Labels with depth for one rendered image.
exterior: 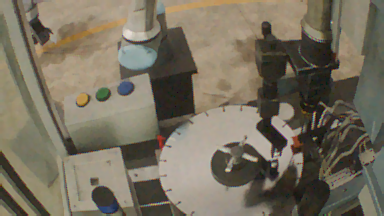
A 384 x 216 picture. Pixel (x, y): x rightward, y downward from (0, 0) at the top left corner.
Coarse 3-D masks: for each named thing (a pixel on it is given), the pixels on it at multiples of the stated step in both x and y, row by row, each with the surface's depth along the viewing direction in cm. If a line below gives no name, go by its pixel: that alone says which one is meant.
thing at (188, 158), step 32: (192, 128) 99; (224, 128) 98; (288, 128) 96; (160, 160) 94; (192, 160) 93; (288, 160) 90; (192, 192) 88; (224, 192) 87; (256, 192) 86; (288, 192) 85
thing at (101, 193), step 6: (102, 186) 65; (96, 192) 64; (102, 192) 64; (108, 192) 64; (96, 198) 64; (102, 198) 64; (108, 198) 64; (114, 198) 64; (96, 204) 63; (102, 204) 63; (108, 204) 63; (114, 204) 64; (102, 210) 64; (108, 210) 64; (114, 210) 65
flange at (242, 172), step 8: (232, 144) 94; (248, 144) 94; (216, 152) 93; (224, 152) 93; (248, 152) 92; (256, 152) 92; (216, 160) 91; (224, 160) 91; (248, 160) 90; (216, 168) 90; (224, 168) 90; (232, 168) 89; (240, 168) 89; (248, 168) 89; (256, 168) 89; (216, 176) 89; (224, 176) 89; (232, 176) 88; (240, 176) 88; (248, 176) 88; (232, 184) 88
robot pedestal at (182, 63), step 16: (176, 32) 152; (176, 48) 146; (176, 64) 141; (192, 64) 140; (160, 80) 138; (176, 80) 142; (192, 80) 145; (160, 96) 146; (176, 96) 148; (192, 96) 150; (160, 112) 152; (176, 112) 153; (192, 112) 156
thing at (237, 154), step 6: (246, 138) 90; (240, 144) 89; (222, 150) 89; (228, 150) 88; (234, 150) 87; (240, 150) 87; (234, 156) 87; (240, 156) 87; (246, 156) 87; (252, 156) 86; (234, 162) 87; (228, 168) 85
